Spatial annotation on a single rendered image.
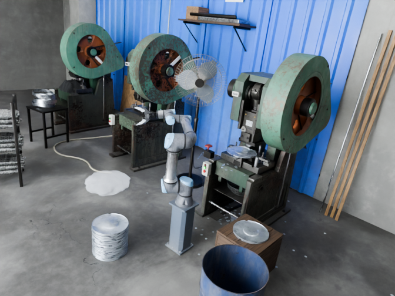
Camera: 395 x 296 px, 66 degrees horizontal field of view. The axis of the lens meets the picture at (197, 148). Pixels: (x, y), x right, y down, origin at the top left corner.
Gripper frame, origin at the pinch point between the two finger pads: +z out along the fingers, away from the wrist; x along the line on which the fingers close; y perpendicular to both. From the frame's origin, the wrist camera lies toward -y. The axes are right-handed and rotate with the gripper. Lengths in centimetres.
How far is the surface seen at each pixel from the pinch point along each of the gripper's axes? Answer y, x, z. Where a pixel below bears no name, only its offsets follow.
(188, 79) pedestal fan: 71, 31, -59
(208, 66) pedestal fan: 60, 43, -79
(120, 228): -31, -87, 19
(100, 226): -29, -85, 35
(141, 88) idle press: 89, 24, -7
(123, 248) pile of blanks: -30, -105, 18
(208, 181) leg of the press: 20, -72, -65
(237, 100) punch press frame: 7, 7, -95
